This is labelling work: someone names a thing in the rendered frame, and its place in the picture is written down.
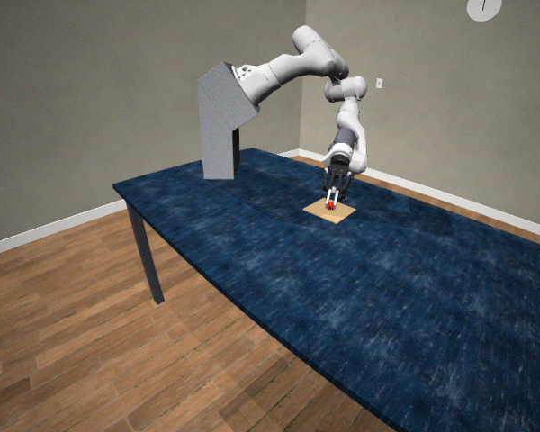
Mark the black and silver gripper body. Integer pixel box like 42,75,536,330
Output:
328,154,349,178

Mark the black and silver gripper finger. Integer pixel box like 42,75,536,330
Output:
321,166,337,208
333,167,355,210

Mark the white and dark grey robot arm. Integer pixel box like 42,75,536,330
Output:
232,26,368,174

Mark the tan flat mat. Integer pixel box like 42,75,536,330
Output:
303,197,356,224

